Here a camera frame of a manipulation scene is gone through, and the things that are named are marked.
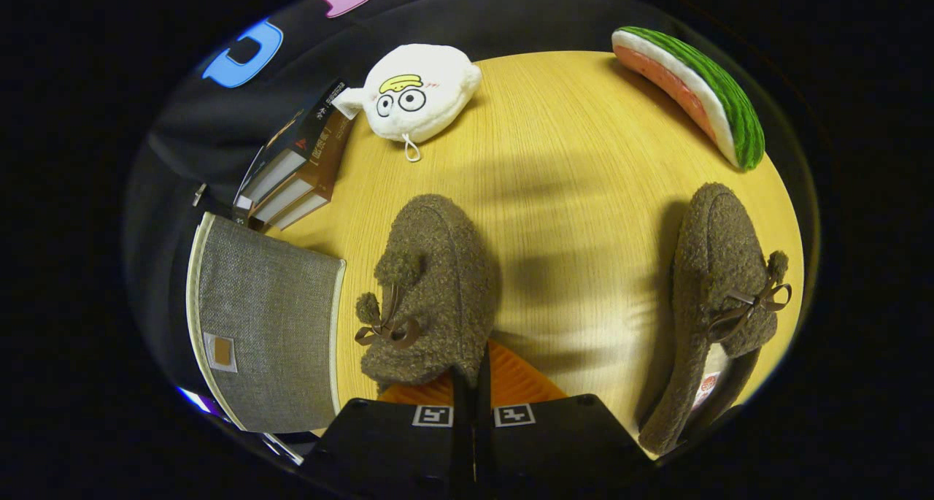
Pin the white cartoon-face plush toy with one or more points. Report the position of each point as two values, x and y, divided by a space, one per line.
430 84

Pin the watermelon slice plush toy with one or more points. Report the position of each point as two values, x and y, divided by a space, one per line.
715 91

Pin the dark hardcover book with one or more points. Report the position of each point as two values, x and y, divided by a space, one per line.
314 120

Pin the brown hardcover book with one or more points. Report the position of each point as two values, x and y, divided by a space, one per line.
299 212
328 157

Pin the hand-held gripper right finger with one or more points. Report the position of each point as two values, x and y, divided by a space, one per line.
483 427

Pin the brown fuzzy shoe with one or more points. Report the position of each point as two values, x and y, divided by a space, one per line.
715 252
438 266

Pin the silver cloth clip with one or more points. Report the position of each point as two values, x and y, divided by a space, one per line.
198 193

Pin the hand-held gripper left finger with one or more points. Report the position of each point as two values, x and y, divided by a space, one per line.
462 427

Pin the grey fabric storage box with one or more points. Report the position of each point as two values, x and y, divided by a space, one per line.
270 303

